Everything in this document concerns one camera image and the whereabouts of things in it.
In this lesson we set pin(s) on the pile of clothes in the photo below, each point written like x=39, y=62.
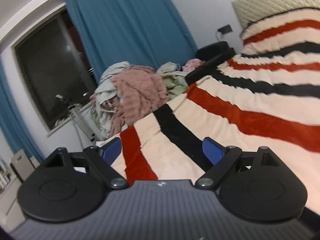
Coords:
x=140, y=92

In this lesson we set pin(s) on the blue curtain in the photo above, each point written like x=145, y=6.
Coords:
x=130, y=25
x=15, y=120

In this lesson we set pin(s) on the dark window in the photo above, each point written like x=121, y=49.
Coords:
x=50, y=67

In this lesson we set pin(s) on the white hooded garment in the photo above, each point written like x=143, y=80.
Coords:
x=106, y=97

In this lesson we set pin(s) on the small pink garment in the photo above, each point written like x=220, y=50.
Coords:
x=192, y=65

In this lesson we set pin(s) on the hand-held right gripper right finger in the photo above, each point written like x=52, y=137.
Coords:
x=212, y=151

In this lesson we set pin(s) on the quilted cream headboard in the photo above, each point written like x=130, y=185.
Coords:
x=270, y=2

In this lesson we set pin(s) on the black armchair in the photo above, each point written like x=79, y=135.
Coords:
x=212, y=52

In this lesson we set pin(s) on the cream cloth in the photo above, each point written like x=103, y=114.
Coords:
x=117, y=67

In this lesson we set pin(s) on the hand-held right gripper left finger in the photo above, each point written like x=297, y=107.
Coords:
x=110, y=150

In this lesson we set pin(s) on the striped fleece blanket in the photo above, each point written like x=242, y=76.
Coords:
x=225, y=120

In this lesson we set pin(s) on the pale green blanket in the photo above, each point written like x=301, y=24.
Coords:
x=175, y=83

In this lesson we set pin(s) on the garment steamer stand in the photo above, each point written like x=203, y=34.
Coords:
x=82, y=123

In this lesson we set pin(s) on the black wall socket with plug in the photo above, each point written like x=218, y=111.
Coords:
x=225, y=29

